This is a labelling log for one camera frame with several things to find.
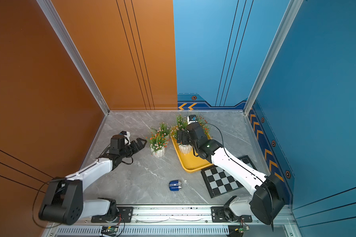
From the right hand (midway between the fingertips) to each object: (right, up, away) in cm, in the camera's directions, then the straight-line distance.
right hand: (185, 131), depth 80 cm
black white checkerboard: (+19, -28, +1) cm, 34 cm away
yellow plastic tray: (+4, -20, +12) cm, 24 cm away
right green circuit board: (+27, -46, -11) cm, 54 cm away
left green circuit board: (-37, -48, -8) cm, 62 cm away
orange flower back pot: (-15, -5, +7) cm, 17 cm away
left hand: (-25, -7, +10) cm, 28 cm away
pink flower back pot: (-2, +4, +12) cm, 13 cm away
